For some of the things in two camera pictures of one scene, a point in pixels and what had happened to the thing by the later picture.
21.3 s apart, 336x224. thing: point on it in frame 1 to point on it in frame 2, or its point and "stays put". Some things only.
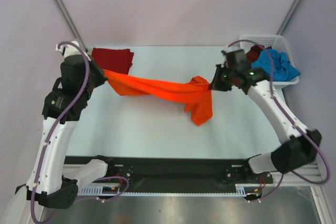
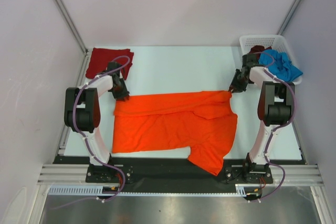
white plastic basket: [276, 42] stays put
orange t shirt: [196, 93] to [203, 122]
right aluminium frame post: [287, 22] stays put
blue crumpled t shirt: [282, 69] stays put
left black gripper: [101, 78] to [124, 94]
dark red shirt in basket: [254, 51] stays put
